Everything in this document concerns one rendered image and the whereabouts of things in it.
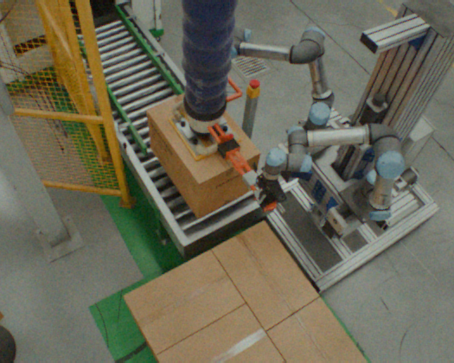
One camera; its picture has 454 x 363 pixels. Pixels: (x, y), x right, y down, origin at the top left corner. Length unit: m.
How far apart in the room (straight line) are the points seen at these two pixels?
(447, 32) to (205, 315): 1.90
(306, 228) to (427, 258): 1.07
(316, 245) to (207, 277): 0.92
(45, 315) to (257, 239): 1.58
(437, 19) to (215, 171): 1.30
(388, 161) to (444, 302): 2.01
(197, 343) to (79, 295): 1.09
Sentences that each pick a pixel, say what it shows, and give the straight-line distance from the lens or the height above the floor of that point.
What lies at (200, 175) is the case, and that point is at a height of 1.08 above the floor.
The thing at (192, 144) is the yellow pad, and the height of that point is 1.11.
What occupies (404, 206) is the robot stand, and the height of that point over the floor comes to 0.96.
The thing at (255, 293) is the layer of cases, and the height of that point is 0.54.
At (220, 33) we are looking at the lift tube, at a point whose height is 1.86.
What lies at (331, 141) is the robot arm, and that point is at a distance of 1.96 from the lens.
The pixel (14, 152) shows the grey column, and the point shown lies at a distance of 2.52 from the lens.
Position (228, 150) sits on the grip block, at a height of 1.23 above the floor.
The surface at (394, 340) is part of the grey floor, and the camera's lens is 3.41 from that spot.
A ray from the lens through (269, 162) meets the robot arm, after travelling 1.86.
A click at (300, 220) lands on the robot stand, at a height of 0.21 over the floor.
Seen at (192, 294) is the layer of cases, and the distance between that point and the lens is 2.62.
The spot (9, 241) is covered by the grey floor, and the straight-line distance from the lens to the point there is 3.62.
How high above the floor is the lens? 3.04
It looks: 58 degrees down
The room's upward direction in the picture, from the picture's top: 7 degrees clockwise
